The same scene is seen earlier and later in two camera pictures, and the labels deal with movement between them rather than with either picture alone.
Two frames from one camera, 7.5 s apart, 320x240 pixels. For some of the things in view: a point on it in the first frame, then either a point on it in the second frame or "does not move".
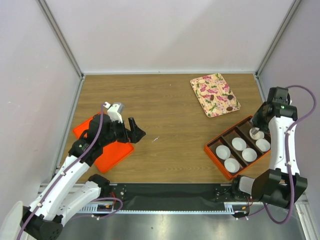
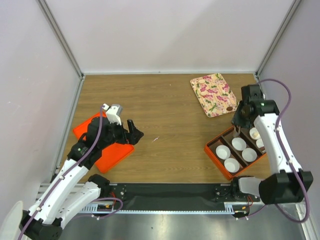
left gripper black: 133,135 does not move
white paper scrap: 155,139 does not move
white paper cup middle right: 249,154 does not move
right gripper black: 262,125 -> 236,120
